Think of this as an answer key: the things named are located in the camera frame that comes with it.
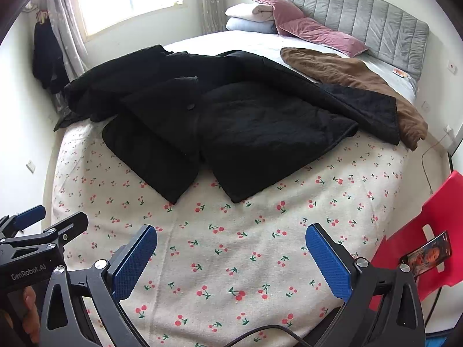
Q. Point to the right grey curtain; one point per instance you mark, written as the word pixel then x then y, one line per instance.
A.
pixel 212 15

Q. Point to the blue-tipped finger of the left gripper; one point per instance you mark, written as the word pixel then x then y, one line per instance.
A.
pixel 11 225

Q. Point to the left grey curtain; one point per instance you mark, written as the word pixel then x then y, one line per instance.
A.
pixel 63 19

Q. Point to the small orange packet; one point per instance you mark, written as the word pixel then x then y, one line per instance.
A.
pixel 400 73

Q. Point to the grey curtain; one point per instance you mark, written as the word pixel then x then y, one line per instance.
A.
pixel 212 15
pixel 63 19

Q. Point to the brown garment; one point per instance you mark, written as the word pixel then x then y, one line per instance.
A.
pixel 331 69

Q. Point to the pink velvet pillow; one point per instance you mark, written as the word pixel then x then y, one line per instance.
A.
pixel 291 21

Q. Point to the white wall socket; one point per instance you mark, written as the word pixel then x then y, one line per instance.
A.
pixel 452 67

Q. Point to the grey padded headboard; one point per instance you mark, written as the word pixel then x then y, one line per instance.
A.
pixel 392 35

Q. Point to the light blue pillow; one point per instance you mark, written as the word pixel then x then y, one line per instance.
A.
pixel 239 24

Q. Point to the cherry print bed sheet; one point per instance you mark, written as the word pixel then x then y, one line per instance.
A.
pixel 222 271

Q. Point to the red plastic chair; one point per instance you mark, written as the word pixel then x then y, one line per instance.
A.
pixel 441 212

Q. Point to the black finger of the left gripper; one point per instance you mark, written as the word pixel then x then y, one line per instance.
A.
pixel 64 231

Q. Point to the dark clothes hanging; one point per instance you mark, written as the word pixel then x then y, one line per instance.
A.
pixel 48 63

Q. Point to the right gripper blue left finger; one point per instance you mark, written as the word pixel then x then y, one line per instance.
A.
pixel 129 261

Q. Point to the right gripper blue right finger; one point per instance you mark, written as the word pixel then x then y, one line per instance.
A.
pixel 333 261

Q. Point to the black long coat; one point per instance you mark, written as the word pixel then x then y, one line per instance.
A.
pixel 250 120

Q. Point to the person's left hand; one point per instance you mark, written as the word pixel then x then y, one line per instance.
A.
pixel 30 321

